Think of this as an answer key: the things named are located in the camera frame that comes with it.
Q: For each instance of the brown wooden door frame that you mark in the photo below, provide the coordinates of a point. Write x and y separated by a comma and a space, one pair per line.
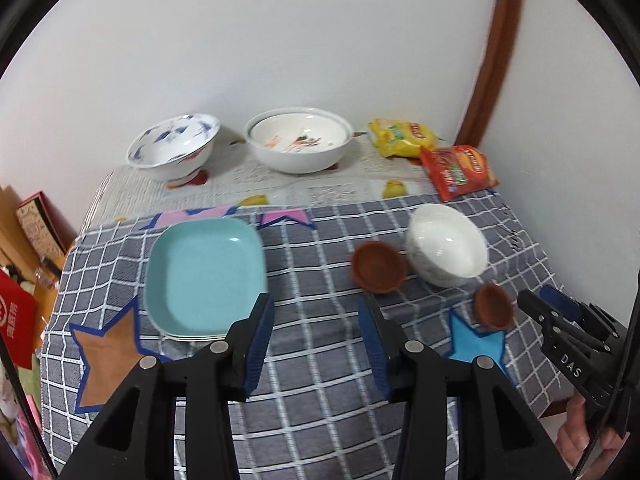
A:
495, 60

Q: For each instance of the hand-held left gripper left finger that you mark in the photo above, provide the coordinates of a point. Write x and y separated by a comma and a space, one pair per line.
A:
257, 345

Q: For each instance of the person's right hand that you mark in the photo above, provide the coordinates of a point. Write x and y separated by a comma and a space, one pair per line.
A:
575, 430

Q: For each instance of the wooden chair frame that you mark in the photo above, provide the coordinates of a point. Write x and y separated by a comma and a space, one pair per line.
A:
10, 240

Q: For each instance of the yellow chip bag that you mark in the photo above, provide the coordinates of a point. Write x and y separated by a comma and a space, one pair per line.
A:
400, 137

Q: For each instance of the blue patterned white bowl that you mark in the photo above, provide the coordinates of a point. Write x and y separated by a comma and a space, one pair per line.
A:
170, 160

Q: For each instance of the red paper bag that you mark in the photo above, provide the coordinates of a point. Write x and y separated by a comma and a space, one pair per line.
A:
15, 315

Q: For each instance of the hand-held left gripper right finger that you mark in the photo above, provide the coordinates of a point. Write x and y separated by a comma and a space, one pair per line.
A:
375, 355

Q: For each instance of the grey checked star tablecloth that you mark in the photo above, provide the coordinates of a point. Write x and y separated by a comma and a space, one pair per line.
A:
310, 270

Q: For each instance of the small brown bowl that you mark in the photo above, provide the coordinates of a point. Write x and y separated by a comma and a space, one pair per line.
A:
378, 266
492, 307

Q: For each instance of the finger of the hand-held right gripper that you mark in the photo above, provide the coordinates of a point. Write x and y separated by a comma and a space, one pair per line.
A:
565, 304
537, 307

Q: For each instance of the plain white bowl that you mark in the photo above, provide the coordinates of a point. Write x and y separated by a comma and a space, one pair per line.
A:
445, 240

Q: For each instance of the light blue plate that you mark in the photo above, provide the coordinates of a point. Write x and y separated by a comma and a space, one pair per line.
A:
205, 270

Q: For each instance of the white printed bowl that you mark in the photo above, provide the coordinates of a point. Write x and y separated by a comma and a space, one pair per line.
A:
300, 132

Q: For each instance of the patterned brown box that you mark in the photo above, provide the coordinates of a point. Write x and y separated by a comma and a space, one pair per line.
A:
37, 220

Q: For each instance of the large white bowl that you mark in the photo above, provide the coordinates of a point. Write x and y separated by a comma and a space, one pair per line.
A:
300, 161

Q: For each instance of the red chip bag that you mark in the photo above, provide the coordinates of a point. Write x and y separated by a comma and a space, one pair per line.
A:
457, 170

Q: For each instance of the light green plate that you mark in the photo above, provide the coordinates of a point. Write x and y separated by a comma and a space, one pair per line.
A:
195, 339

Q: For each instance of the duck printed table cover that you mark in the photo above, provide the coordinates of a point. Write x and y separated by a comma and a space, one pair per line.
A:
325, 190

